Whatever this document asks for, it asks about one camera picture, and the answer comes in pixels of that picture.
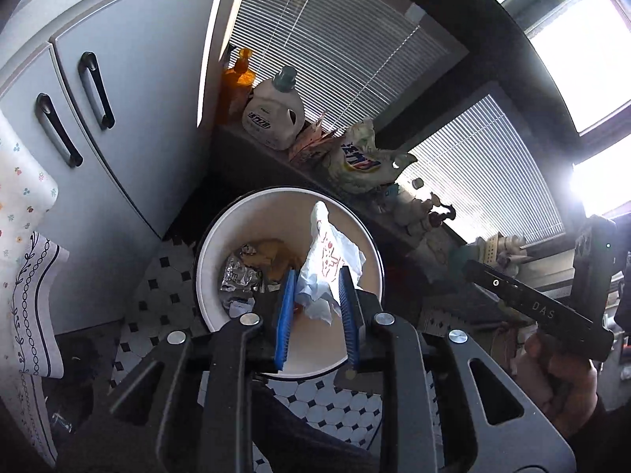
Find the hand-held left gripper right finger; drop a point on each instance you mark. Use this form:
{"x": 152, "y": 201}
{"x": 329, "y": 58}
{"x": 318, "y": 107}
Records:
{"x": 347, "y": 315}

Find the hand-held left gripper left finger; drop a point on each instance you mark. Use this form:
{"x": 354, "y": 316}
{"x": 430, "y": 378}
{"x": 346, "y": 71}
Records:
{"x": 285, "y": 322}

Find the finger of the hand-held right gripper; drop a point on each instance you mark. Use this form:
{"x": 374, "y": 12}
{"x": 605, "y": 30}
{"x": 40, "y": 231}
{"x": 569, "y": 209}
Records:
{"x": 456, "y": 258}

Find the white paper wrapper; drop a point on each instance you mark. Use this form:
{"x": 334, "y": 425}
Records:
{"x": 330, "y": 256}

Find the silver foil snack wrapper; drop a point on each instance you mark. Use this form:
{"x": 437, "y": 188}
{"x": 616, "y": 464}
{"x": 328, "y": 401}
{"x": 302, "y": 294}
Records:
{"x": 239, "y": 278}

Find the white round trash bin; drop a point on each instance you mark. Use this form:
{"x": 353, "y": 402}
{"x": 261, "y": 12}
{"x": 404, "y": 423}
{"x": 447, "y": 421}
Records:
{"x": 231, "y": 229}

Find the person's right forearm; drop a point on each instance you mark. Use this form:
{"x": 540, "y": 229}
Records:
{"x": 604, "y": 433}

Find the person's right hand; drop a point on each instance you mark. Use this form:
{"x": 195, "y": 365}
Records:
{"x": 552, "y": 374}

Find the white window blind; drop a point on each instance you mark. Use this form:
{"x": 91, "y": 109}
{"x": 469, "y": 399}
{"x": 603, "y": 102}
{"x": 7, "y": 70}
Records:
{"x": 345, "y": 34}
{"x": 493, "y": 167}

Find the person's leg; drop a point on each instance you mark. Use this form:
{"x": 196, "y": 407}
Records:
{"x": 300, "y": 436}

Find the white yellow detergent bag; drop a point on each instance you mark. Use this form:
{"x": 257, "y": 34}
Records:
{"x": 360, "y": 160}

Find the pink and white packet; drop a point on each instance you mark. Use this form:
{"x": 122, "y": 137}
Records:
{"x": 310, "y": 144}

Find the white detergent jug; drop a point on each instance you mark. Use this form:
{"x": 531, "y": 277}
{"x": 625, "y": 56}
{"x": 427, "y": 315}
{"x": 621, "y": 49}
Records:
{"x": 273, "y": 111}

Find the orange spray bottle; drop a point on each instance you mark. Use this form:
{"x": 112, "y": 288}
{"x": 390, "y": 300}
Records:
{"x": 236, "y": 91}

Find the grey cabinet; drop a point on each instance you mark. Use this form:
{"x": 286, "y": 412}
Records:
{"x": 148, "y": 108}

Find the white towel black pattern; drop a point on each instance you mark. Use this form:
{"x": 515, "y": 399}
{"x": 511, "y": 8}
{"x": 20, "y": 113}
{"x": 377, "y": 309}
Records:
{"x": 29, "y": 305}

